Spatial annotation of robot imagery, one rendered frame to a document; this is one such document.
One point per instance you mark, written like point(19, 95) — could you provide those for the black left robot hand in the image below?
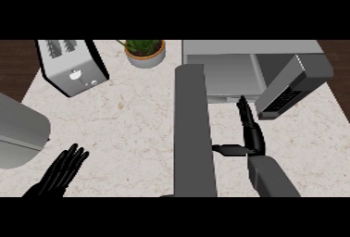
point(60, 172)

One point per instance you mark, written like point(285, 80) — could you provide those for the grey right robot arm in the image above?
point(270, 177)

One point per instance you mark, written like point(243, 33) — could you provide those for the silver toaster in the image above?
point(72, 66)

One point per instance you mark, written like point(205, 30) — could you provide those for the grey microwave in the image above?
point(254, 71)

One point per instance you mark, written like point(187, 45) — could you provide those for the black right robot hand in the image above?
point(252, 135)

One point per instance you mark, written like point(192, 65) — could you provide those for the dark grey microwave door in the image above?
point(193, 132)

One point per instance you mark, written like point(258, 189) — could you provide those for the green plant in grey pot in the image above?
point(143, 53)

